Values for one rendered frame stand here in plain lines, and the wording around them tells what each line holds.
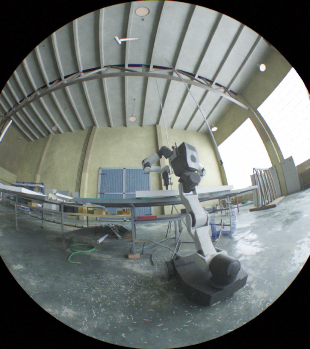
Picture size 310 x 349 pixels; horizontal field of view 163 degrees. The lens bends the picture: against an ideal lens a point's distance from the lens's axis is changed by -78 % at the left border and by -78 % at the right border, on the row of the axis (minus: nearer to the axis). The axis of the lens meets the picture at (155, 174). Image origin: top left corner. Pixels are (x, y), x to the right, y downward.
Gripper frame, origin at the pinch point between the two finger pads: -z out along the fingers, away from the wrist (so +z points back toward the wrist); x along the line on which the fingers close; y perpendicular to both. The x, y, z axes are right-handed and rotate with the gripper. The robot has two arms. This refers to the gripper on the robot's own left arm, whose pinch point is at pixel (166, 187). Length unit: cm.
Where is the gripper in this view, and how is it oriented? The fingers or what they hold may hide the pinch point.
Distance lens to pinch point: 128.8
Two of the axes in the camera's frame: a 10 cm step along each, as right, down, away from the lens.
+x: 1.6, -3.3, -9.3
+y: 9.9, -0.1, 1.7
